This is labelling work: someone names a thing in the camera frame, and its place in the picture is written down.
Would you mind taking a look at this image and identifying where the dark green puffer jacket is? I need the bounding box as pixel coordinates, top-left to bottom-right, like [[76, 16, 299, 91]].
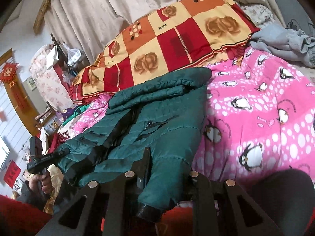
[[53, 68, 212, 222]]

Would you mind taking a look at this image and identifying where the person's left hand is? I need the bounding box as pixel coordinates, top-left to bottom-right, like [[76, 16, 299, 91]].
[[28, 171, 54, 194]]

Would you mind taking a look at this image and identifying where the person's dark trouser leg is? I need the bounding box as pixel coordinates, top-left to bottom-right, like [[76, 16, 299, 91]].
[[250, 168, 314, 235]]

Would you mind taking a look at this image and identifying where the floral covered bundle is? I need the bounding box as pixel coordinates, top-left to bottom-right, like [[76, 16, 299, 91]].
[[29, 44, 73, 111]]

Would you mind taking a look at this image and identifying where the red chinese knot ornament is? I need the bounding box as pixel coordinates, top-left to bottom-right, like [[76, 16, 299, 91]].
[[0, 62, 20, 87]]

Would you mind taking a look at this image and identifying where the pink penguin fleece blanket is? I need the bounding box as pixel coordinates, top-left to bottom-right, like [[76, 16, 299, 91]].
[[57, 46, 315, 209]]

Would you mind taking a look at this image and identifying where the clear plastic bag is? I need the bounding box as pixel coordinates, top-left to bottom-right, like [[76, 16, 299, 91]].
[[63, 43, 85, 67]]

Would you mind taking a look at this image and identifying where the beige curtain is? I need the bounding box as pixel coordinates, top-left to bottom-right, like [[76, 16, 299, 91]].
[[33, 0, 284, 65]]

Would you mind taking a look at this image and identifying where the red cream rose blanket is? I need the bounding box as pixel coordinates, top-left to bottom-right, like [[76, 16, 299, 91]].
[[70, 0, 258, 105]]

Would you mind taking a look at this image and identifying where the grey sweatshirt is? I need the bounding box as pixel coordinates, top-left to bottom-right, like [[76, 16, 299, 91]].
[[249, 23, 314, 68]]

